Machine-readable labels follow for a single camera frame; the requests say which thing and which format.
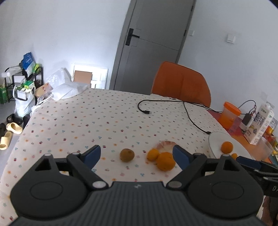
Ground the orange mandarin medium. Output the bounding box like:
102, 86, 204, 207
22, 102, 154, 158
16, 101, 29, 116
156, 152, 176, 171

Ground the peeled pomelo segment back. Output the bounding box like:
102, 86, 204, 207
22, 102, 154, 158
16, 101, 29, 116
155, 140, 176, 152

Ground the small orange kumquat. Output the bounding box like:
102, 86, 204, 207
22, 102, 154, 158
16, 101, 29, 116
146, 148, 160, 162

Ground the brown longan fruit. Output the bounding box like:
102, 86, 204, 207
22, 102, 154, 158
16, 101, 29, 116
120, 148, 135, 162

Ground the large orange mandarin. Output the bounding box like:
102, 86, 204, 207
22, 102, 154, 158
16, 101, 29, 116
220, 141, 233, 154

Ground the person's right hand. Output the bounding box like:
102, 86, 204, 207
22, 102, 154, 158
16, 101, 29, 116
259, 195, 278, 226

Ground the clear ribbed glass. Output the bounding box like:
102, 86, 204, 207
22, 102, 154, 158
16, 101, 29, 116
253, 137, 273, 161

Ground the white round plate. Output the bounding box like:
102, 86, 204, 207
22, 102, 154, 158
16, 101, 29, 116
208, 132, 252, 159

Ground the red orange placemat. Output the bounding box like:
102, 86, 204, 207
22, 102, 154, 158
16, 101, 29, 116
207, 109, 274, 163

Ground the dotted white tablecloth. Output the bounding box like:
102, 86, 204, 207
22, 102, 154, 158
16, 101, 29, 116
1, 88, 224, 225

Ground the black power adapter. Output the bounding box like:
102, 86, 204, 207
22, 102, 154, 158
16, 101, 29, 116
242, 114, 253, 126

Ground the white milk carton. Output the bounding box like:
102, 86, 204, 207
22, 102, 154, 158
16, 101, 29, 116
244, 102, 274, 145

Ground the orange lidded plastic cup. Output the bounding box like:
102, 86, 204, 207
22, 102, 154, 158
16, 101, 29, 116
218, 102, 241, 130

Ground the white plastic bag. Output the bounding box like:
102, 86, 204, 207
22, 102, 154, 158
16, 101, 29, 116
46, 68, 89, 101

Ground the orange chair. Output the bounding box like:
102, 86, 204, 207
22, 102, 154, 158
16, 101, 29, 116
151, 61, 211, 107

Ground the cardboard box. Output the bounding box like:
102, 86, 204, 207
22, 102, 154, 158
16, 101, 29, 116
73, 70, 92, 85

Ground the white board panel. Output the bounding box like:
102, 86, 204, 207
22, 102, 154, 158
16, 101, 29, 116
72, 64, 108, 90

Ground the beige slipper far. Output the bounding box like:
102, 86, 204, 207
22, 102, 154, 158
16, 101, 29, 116
6, 122, 23, 135

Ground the beige slipper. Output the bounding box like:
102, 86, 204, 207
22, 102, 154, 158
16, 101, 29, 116
6, 122, 23, 135
0, 131, 12, 151

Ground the beige slipper near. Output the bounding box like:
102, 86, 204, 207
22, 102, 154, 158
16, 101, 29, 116
0, 131, 12, 151

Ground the white shopping bag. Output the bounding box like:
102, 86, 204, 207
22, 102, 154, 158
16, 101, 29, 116
12, 86, 35, 118

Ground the black shoe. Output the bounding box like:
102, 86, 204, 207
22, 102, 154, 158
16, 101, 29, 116
6, 114, 23, 125

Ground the black metal shelf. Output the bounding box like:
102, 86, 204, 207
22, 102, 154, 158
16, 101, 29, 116
1, 65, 44, 103

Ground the blue package bag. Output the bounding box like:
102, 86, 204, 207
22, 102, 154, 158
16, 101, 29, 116
22, 52, 36, 71

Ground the grey door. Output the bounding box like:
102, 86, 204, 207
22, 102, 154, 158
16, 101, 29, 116
109, 1, 195, 94

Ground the black usb cable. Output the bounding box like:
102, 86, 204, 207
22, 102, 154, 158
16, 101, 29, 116
137, 99, 223, 135

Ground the wall switch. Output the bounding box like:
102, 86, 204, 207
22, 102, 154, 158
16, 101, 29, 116
226, 33, 236, 44

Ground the black door handle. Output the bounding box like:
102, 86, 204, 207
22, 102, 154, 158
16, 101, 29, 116
125, 28, 140, 46

